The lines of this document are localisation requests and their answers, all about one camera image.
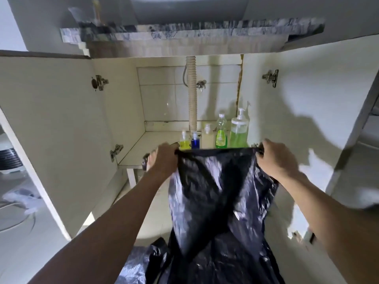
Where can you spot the person's left hand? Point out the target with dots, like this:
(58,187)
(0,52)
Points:
(163,161)

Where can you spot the person's right hand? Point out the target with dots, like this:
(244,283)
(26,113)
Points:
(277,161)

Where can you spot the person's right thumb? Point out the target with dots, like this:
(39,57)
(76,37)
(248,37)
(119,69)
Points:
(260,152)

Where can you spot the person's left fingers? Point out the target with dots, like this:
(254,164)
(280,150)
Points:
(150,161)

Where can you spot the black plastic garbage bag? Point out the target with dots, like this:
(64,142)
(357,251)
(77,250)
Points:
(220,215)

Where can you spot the person's left forearm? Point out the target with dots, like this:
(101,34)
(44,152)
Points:
(109,230)

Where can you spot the person's right forearm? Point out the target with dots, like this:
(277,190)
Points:
(328,215)

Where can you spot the large green pump soap bottle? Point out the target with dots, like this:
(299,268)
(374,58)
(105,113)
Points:
(239,130)

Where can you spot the metal cabinet hinge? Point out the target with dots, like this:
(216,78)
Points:
(115,151)
(100,82)
(270,77)

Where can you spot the small yellow bottle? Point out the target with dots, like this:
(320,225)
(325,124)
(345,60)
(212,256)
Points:
(184,141)

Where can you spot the green dish soap bottle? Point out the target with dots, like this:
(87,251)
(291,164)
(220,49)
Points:
(221,133)

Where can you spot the small blue bottle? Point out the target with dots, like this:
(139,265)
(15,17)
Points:
(195,141)

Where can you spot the cream pump bottle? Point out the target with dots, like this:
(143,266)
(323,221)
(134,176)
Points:
(207,136)

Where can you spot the cream cabinet door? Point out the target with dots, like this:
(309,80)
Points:
(56,138)
(308,115)

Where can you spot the metal water valve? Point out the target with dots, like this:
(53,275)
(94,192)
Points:
(201,84)

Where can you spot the grey marble countertop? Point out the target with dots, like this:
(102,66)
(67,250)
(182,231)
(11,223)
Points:
(192,31)

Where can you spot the white fan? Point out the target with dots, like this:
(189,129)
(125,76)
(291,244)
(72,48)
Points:
(10,156)

